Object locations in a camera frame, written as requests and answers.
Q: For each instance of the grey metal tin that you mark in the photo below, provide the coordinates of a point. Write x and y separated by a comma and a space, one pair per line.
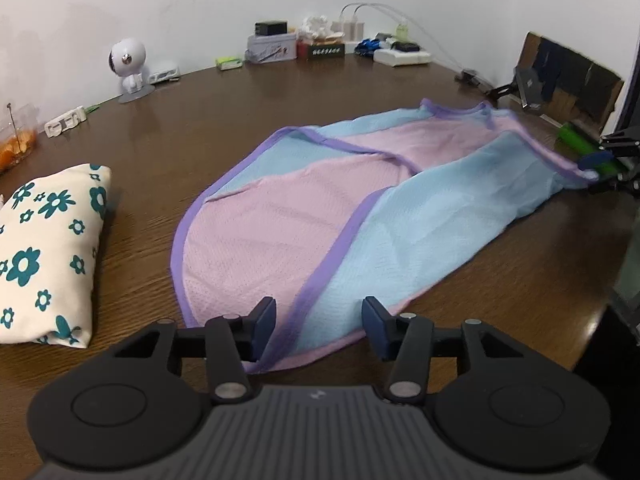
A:
272, 49

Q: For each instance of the pink blue mesh garment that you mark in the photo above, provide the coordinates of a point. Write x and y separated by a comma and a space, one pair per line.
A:
400, 220

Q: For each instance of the green white packet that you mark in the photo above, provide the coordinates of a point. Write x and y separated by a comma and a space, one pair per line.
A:
230, 62

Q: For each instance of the cardboard box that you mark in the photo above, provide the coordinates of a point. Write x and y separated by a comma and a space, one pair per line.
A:
575, 70

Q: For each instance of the grey adapter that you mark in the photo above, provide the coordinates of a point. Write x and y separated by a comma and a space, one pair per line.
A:
382, 37

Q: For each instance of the white charger plug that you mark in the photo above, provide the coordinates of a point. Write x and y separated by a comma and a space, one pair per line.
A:
356, 31
341, 30

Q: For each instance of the cream teal-flower garment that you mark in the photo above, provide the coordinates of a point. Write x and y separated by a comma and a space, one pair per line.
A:
45, 260

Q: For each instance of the white plastic clip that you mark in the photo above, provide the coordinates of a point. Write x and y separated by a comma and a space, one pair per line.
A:
164, 74
65, 121

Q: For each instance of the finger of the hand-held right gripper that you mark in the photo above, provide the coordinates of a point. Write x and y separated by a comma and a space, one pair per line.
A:
597, 161
622, 182

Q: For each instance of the clear box of orange peels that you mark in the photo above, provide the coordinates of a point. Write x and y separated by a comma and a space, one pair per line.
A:
15, 147

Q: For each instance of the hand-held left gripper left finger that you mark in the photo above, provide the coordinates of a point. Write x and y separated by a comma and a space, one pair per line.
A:
260, 322

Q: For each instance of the dark green tissue box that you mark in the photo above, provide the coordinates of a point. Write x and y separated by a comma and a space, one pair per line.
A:
325, 51

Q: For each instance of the black battery charger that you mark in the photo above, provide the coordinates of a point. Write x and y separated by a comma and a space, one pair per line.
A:
406, 46

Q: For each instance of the white astronaut figurine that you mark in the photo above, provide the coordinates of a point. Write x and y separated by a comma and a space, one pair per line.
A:
127, 60

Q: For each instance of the green roller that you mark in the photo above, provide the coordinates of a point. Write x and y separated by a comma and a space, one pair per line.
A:
575, 137

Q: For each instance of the small black box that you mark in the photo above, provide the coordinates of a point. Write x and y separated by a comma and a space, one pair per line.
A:
271, 28

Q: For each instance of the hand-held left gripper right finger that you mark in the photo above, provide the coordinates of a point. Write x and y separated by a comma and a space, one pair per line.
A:
377, 325

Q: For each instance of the black phone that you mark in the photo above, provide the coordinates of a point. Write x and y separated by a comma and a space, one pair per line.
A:
530, 87

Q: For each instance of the white power strip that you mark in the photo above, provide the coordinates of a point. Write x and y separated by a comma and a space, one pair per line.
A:
402, 57

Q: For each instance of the small green bottle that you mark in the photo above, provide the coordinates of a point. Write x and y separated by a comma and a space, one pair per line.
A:
403, 32

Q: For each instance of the small green strip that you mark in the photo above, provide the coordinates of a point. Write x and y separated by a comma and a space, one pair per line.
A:
94, 107

